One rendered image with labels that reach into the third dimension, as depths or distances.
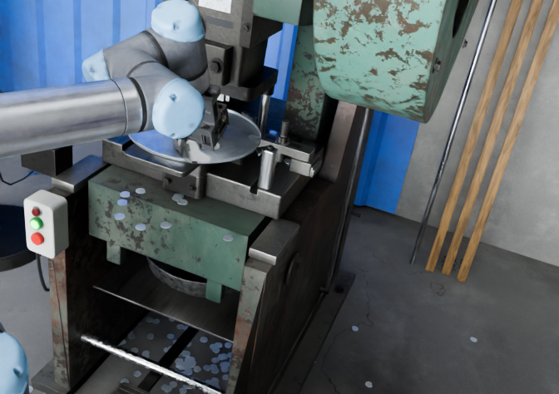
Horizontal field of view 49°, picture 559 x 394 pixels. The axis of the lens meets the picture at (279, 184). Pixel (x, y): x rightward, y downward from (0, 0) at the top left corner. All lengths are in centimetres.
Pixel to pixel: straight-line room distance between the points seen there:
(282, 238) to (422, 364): 90
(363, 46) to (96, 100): 39
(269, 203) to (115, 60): 53
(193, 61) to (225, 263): 51
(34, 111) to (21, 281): 145
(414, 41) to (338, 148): 77
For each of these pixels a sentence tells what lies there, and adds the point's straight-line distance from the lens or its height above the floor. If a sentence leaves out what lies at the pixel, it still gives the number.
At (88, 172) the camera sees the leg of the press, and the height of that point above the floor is 64.
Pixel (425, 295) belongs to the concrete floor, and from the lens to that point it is 233.
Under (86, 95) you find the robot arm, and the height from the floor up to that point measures 106.
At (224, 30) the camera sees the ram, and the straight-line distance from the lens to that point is 130.
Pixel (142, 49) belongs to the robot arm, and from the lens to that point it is 95.
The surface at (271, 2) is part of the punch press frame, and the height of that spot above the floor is 109.
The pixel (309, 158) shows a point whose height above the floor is 74.
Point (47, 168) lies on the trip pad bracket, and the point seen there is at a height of 66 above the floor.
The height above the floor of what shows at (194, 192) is 67.
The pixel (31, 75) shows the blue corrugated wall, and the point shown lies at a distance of 337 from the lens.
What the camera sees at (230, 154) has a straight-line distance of 127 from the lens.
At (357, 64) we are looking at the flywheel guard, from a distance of 96.
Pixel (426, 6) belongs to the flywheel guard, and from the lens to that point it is 86.
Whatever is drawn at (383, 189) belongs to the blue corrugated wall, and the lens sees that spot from 267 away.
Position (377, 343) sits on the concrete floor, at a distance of 207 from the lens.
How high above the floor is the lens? 137
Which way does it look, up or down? 29 degrees down
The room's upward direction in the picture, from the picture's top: 9 degrees clockwise
